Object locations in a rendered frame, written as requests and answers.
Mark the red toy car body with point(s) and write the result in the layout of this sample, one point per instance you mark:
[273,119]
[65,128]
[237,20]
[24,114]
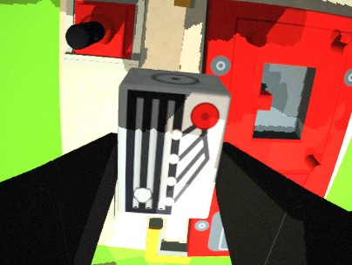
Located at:
[290,74]

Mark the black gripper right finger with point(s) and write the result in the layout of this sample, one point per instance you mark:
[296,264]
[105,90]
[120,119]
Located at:
[271,220]

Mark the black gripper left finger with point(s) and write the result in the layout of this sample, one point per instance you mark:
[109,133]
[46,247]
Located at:
[54,214]

